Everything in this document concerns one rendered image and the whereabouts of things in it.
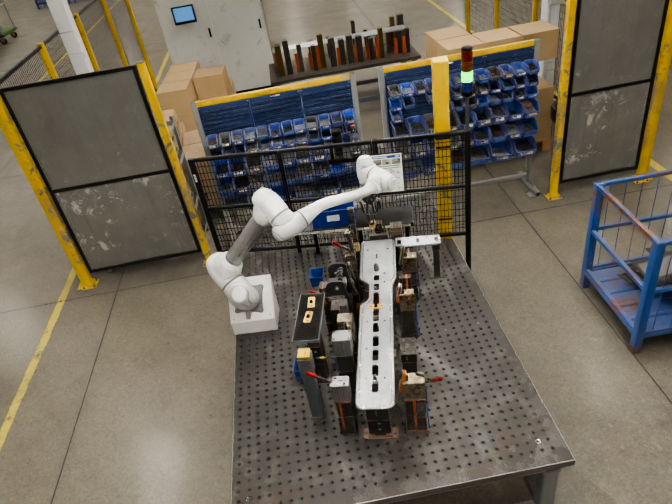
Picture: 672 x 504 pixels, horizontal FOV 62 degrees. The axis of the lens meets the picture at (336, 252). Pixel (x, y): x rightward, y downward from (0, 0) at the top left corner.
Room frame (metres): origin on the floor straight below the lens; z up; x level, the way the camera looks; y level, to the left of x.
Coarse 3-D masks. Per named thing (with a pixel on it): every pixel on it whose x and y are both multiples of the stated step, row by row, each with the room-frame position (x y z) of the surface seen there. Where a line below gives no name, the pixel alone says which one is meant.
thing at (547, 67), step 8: (544, 0) 6.80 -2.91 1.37; (552, 0) 6.63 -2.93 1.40; (560, 0) 6.63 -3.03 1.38; (544, 8) 6.78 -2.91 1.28; (552, 8) 6.72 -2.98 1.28; (544, 16) 6.77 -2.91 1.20; (552, 16) 6.72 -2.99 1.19; (552, 24) 6.72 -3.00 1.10; (544, 64) 6.72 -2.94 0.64; (552, 64) 6.72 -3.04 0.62; (544, 72) 6.72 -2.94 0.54; (552, 72) 6.72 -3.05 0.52; (552, 80) 6.72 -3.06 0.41
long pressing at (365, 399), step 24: (384, 240) 3.03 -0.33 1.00; (360, 264) 2.82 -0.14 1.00; (384, 264) 2.78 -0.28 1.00; (384, 288) 2.55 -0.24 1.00; (360, 312) 2.37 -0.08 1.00; (384, 312) 2.34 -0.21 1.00; (360, 336) 2.18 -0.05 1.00; (384, 336) 2.15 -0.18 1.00; (360, 360) 2.01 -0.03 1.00; (384, 360) 1.99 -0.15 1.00; (360, 384) 1.86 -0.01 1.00; (384, 384) 1.83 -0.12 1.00; (360, 408) 1.72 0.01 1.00; (384, 408) 1.70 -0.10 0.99
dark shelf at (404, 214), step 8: (384, 208) 3.38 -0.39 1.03; (392, 208) 3.36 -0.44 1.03; (400, 208) 3.35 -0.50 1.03; (408, 208) 3.33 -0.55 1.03; (360, 216) 3.33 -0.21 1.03; (376, 216) 3.30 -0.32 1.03; (384, 216) 3.28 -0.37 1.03; (392, 216) 3.26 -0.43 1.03; (400, 216) 3.24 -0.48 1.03; (408, 216) 3.23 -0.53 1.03; (360, 224) 3.23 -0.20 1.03; (368, 224) 3.21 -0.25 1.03; (384, 224) 3.18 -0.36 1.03; (408, 224) 3.15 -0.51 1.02; (304, 232) 3.26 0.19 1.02; (312, 232) 3.26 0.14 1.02; (320, 232) 3.25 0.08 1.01; (328, 232) 3.24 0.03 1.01
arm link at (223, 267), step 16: (256, 192) 2.72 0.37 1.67; (272, 192) 2.72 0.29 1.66; (256, 208) 2.67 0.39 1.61; (272, 208) 2.62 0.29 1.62; (288, 208) 2.66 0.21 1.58; (256, 224) 2.67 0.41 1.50; (240, 240) 2.72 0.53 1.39; (256, 240) 2.71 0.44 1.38; (224, 256) 2.78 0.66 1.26; (240, 256) 2.72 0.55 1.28; (208, 272) 2.80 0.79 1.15; (224, 272) 2.72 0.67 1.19; (240, 272) 2.77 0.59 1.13
